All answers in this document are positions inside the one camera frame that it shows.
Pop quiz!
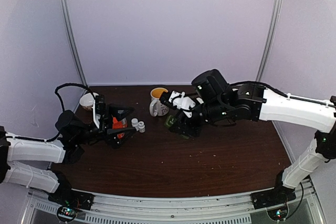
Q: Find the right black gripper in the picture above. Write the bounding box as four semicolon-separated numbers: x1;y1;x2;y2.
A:
169;97;229;138

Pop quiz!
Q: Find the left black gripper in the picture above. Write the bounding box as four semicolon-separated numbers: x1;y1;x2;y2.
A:
73;103;137;149

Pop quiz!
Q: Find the green weekly pill organizer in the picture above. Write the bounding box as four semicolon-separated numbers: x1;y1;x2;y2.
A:
164;115;190;139

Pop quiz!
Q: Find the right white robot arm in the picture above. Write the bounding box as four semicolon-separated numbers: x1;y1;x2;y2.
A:
160;69;335;204

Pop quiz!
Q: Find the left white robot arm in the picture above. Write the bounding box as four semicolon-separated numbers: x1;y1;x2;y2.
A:
1;104;136;205

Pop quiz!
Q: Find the orange pill bottle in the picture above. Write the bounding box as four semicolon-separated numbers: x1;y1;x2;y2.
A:
112;117;128;129

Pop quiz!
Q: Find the shorter small white bottle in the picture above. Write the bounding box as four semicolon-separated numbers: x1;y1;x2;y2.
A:
138;121;145;133

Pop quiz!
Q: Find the white mug yellow inside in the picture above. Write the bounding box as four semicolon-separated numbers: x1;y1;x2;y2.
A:
149;87;169;117

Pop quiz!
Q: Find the small white bowl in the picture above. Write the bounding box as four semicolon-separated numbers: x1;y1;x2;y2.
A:
79;92;99;111

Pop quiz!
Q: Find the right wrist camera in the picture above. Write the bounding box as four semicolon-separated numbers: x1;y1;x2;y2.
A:
159;91;196;118

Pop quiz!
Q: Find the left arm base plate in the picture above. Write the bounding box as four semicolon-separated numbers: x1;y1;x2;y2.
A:
48;191;94;210

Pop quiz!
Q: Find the aluminium front rail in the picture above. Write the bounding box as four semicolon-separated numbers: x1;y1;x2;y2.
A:
25;178;323;224

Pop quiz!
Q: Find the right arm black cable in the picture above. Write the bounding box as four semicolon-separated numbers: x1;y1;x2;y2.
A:
230;81;336;105

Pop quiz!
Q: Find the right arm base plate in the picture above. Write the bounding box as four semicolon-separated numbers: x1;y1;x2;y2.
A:
251;190;296;209

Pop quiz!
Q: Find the left aluminium frame post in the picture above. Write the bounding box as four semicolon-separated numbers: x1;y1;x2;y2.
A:
60;0;87;85

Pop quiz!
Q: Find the aluminium frame post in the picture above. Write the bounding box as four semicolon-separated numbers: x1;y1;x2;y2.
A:
60;0;87;85
256;0;283;81

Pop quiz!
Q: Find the right aluminium frame post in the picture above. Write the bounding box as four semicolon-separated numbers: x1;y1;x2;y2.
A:
256;0;283;81

